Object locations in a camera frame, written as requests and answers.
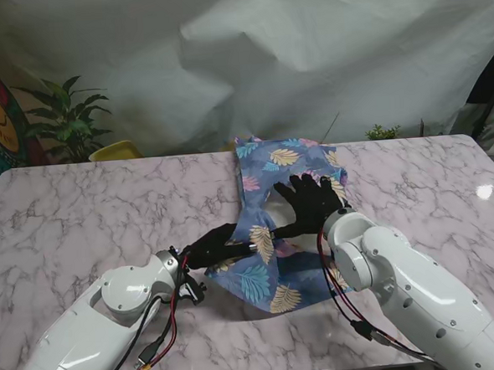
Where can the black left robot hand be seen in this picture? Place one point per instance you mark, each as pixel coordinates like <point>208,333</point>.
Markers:
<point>209,250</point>

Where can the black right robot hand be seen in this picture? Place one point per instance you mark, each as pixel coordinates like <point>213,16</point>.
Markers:
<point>311,206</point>

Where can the blue leaf-print pillowcase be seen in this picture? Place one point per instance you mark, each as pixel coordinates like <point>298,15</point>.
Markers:
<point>269,276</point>

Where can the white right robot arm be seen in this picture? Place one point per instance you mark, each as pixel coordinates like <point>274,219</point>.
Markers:
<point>416,275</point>

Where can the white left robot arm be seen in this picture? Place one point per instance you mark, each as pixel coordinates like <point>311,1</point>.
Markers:
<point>92,328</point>

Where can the yellow wooden bench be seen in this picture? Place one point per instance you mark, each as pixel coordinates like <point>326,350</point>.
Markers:
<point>244,145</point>

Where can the small green plant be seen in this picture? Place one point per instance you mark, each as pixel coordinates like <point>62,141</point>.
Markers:
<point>382,133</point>

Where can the yellow plastic chair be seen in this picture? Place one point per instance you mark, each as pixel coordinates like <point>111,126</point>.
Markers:
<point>112,151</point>

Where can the white backdrop sheet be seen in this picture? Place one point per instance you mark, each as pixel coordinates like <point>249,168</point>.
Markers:
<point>264,58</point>

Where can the large green potted plant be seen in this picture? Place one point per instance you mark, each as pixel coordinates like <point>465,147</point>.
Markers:
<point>69,124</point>

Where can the dark stand with equipment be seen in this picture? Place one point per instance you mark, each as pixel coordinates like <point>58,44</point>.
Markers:
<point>491,94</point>

